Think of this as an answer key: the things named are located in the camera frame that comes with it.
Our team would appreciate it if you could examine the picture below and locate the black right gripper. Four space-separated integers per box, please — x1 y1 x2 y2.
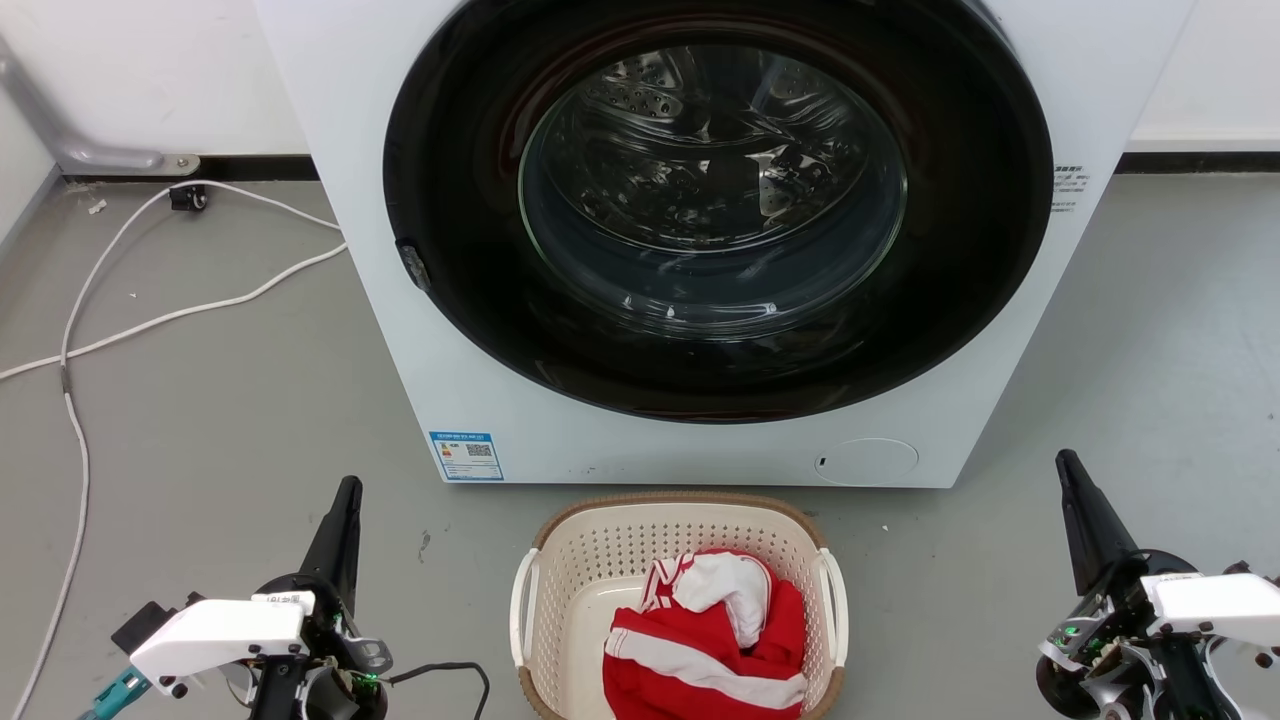
1035 449 1201 720

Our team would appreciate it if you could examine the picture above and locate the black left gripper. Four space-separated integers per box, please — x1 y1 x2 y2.
252 476 394 720

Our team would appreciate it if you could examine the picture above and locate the cream plastic laundry basket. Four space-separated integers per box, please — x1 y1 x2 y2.
510 492 850 720

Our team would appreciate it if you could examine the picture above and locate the blue energy label sticker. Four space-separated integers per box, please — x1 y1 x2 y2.
429 431 505 483

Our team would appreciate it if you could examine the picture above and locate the white front-load washing machine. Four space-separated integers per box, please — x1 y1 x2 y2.
254 0 1199 490

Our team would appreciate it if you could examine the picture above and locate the round white filter cover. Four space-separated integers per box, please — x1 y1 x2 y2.
813 437 920 488

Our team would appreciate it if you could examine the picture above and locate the small text label sticker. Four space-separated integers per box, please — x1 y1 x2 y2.
1049 165 1089 214

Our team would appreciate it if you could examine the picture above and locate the red and white garment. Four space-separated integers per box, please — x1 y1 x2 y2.
602 547 809 720

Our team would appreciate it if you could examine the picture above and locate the black round washer door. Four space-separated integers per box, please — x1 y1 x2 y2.
382 0 1055 425

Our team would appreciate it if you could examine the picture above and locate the black baseboard strip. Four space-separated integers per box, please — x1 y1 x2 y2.
62 154 320 184
1114 151 1280 175

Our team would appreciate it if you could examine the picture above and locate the steel washer drum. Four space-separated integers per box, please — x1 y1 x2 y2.
520 44 907 313

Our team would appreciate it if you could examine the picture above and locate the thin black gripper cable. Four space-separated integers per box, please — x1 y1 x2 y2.
384 661 492 720

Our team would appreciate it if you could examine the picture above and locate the thin white cable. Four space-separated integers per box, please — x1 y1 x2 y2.
8 180 344 720

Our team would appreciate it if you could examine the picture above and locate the thick white hose cable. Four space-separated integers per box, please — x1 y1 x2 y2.
0 242 349 383

